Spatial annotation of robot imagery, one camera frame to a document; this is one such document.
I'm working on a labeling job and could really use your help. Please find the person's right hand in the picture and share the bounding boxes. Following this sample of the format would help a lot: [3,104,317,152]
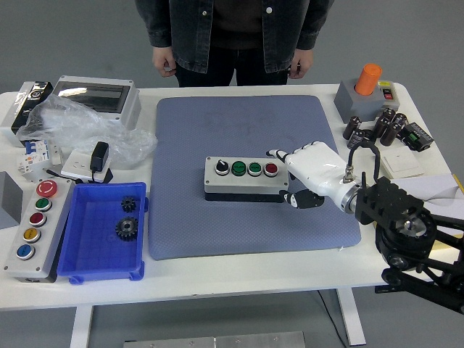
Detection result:
[152,46,178,77]

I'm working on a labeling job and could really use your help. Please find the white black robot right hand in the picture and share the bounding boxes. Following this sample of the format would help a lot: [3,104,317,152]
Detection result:
[266,141,355,210]

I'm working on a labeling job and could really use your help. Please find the person's left hand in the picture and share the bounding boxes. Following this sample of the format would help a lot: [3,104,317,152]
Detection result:
[289,49,313,80]

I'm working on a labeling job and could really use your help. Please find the grey four-button control box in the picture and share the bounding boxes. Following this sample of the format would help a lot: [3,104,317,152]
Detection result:
[203,156,290,202]

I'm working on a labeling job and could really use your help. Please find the grey five-button control box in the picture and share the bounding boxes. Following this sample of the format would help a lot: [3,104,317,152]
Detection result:
[3,178,75,283]

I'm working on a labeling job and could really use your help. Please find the orange cylinder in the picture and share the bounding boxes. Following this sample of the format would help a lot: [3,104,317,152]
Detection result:
[354,63,383,96]

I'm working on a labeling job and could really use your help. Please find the grey block base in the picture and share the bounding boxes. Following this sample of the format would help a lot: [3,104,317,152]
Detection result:
[333,80,387,124]

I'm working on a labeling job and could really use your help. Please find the person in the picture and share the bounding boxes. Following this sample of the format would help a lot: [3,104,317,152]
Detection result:
[134,0,333,88]

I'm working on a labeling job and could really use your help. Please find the grey distribution box dark window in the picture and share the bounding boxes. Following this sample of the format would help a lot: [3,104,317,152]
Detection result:
[52,75,142,131]

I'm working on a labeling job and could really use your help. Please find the black module green terminal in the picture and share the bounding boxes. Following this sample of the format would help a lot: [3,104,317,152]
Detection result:
[398,123,435,152]

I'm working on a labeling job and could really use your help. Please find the clear plastic bag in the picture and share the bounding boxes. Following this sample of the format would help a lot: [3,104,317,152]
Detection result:
[16,96,159,167]

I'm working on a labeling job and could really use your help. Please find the black power adapter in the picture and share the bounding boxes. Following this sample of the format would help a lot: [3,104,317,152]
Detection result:
[89,141,110,173]

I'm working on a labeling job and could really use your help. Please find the yellow white box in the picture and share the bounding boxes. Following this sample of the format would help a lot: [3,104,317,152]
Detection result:
[391,173,464,254]

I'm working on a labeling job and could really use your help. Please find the grey-blue padded mat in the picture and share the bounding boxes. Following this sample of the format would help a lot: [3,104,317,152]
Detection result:
[148,94,363,261]

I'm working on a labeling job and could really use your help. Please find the white table leg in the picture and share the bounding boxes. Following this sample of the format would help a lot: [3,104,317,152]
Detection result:
[336,289,367,346]
[70,306,94,348]

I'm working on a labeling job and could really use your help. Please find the white box glossy black panel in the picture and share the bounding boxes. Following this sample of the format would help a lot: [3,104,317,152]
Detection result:
[0,80,54,148]

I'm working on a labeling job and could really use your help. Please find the white blue circuit breaker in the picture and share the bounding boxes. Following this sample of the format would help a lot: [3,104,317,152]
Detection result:
[16,139,51,182]

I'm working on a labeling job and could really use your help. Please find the large black gear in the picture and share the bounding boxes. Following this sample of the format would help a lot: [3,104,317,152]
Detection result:
[115,216,140,240]

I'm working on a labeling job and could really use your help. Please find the grey metal floor plate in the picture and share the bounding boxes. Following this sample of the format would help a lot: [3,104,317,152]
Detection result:
[123,331,306,348]

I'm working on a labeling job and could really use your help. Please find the blue plastic bin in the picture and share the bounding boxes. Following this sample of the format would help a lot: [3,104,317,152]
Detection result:
[57,181,150,286]

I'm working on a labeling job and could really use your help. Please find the grey metal box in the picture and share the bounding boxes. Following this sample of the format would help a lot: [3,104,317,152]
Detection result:
[0,171,25,230]

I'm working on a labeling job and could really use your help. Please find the white wall switch plate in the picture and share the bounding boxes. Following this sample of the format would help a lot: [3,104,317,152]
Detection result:
[376,149,426,181]

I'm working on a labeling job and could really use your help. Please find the grey switch red black buttons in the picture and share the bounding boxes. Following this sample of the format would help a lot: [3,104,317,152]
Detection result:
[376,80,402,113]

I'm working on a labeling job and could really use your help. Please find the black cable under table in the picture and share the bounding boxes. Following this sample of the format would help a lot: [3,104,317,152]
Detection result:
[317,289,345,348]

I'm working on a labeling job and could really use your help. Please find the white wall socket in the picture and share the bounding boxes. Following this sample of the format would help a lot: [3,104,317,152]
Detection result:
[60,149,113,184]

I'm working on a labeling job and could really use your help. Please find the white rail module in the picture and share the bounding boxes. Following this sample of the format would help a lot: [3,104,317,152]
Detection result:
[49,141,65,167]

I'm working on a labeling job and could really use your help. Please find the black adapter cord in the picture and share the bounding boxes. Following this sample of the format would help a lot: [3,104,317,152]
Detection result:
[42,167,95,184]

